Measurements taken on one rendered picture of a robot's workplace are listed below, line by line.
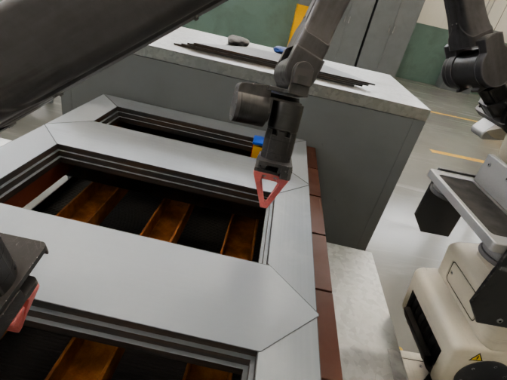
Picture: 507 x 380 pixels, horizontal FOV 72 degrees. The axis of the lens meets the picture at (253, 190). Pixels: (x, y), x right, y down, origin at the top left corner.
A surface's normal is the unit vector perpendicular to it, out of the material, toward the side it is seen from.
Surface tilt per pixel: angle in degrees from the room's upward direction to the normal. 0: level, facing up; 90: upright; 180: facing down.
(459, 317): 8
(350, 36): 90
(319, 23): 63
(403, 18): 90
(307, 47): 72
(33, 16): 76
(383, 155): 90
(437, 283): 8
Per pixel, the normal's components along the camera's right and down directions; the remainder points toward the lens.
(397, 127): -0.11, 0.48
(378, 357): 0.20, -0.84
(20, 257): 0.16, -0.71
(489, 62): 0.24, 0.25
